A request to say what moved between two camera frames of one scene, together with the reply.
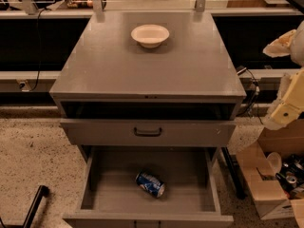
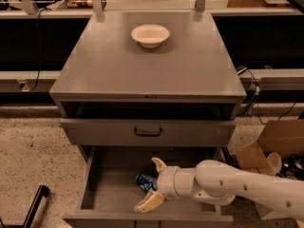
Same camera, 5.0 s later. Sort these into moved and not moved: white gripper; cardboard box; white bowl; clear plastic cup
Moved: white gripper
Not moved: cardboard box; white bowl; clear plastic cup
